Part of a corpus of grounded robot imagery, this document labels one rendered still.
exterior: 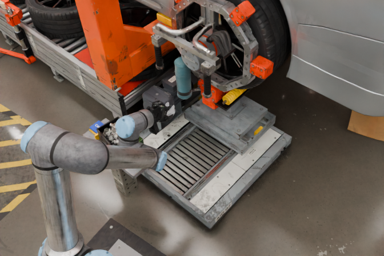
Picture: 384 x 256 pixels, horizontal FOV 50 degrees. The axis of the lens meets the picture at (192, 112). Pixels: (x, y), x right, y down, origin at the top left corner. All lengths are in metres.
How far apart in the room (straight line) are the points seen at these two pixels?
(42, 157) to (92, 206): 1.31
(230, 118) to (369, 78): 1.03
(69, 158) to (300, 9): 1.19
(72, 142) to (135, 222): 1.29
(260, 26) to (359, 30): 0.45
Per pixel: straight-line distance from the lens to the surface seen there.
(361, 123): 3.10
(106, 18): 2.24
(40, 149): 1.38
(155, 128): 2.00
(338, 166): 2.83
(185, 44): 2.02
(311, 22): 1.95
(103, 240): 2.19
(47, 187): 1.49
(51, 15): 3.34
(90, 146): 1.34
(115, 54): 2.38
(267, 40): 2.05
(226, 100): 2.38
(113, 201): 2.65
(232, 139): 2.67
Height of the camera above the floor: 2.21
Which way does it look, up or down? 47 degrees down
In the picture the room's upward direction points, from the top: 4 degrees counter-clockwise
